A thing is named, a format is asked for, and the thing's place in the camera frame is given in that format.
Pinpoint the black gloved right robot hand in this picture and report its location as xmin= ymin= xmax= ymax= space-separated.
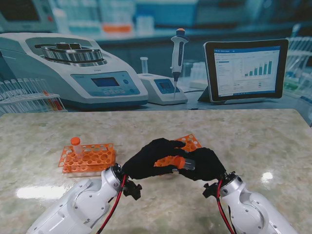
xmin=176 ymin=147 xmax=227 ymax=181

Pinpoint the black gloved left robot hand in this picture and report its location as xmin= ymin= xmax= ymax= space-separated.
xmin=121 ymin=138 xmax=187 ymax=180

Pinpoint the clear plastic test tube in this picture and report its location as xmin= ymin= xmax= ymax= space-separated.
xmin=73 ymin=143 xmax=84 ymax=161
xmin=183 ymin=157 xmax=196 ymax=171

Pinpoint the orange test tube rack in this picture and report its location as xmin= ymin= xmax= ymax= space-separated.
xmin=154 ymin=134 xmax=202 ymax=176
xmin=58 ymin=143 xmax=116 ymax=174

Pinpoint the printed laboratory backdrop poster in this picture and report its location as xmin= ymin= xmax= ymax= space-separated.
xmin=0 ymin=0 xmax=312 ymax=115

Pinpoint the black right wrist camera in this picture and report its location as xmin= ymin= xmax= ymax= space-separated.
xmin=202 ymin=182 xmax=219 ymax=198

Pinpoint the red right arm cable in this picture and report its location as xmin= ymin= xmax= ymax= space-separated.
xmin=216 ymin=179 xmax=236 ymax=234

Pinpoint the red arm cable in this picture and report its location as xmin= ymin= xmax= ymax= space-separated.
xmin=96 ymin=175 xmax=128 ymax=234
xmin=216 ymin=179 xmax=236 ymax=234

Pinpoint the red left arm cable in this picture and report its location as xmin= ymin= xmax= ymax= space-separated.
xmin=96 ymin=175 xmax=128 ymax=234

